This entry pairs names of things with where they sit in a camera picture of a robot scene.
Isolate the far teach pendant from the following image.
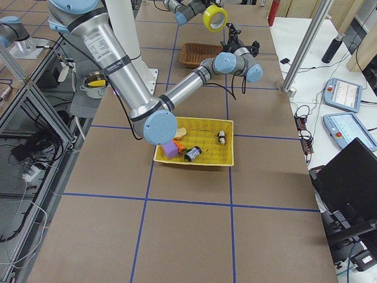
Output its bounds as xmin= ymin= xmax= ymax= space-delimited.
xmin=323 ymin=78 xmax=363 ymax=113

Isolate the small black puck device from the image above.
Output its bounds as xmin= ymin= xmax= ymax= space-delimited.
xmin=280 ymin=58 xmax=290 ymax=64

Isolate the toy panda figure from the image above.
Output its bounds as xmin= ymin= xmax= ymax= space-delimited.
xmin=217 ymin=130 xmax=226 ymax=145

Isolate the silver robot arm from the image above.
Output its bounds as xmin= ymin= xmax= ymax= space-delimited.
xmin=1 ymin=1 xmax=227 ymax=53
xmin=48 ymin=1 xmax=263 ymax=145

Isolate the white enamel pot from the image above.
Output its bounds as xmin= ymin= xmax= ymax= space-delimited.
xmin=80 ymin=71 xmax=108 ymax=100

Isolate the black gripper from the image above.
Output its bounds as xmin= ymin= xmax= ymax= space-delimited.
xmin=206 ymin=0 xmax=221 ymax=6
xmin=222 ymin=22 xmax=250 ymax=55

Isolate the aluminium frame post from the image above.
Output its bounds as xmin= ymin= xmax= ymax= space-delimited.
xmin=281 ymin=0 xmax=333 ymax=98

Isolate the small printed can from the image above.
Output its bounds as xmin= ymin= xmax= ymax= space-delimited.
xmin=184 ymin=146 xmax=202 ymax=162

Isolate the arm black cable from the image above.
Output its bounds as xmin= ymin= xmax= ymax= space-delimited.
xmin=206 ymin=73 xmax=248 ymax=101

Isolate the orange toy carrot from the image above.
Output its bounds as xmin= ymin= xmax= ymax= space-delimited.
xmin=173 ymin=140 xmax=185 ymax=151

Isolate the brown wicker basket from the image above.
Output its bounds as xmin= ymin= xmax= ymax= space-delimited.
xmin=180 ymin=42 xmax=223 ymax=68

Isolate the near teach pendant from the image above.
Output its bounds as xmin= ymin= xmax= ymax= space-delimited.
xmin=323 ymin=113 xmax=376 ymax=152

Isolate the black water bottle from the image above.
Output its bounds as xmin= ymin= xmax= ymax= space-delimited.
xmin=321 ymin=33 xmax=345 ymax=64

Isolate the black orange adapter box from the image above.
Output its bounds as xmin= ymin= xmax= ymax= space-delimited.
xmin=295 ymin=117 xmax=307 ymax=131

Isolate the yellow tape roll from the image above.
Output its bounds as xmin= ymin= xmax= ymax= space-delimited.
xmin=203 ymin=4 xmax=228 ymax=32

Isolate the teach pendant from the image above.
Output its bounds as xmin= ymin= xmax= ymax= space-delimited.
xmin=323 ymin=78 xmax=363 ymax=113
xmin=323 ymin=113 xmax=376 ymax=152

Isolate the white pedestal column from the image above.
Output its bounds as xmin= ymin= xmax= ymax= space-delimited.
xmin=105 ymin=0 xmax=158 ymax=95

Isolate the purple foam cube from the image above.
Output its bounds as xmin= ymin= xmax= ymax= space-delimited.
xmin=162 ymin=140 xmax=179 ymax=159

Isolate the black laptop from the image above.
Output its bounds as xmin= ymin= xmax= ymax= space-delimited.
xmin=309 ymin=138 xmax=376 ymax=221

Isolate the toy croissant bread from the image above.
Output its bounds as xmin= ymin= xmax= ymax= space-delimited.
xmin=173 ymin=127 xmax=187 ymax=140

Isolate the yellow plastic basket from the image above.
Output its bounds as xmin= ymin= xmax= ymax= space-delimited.
xmin=154 ymin=117 xmax=234 ymax=166

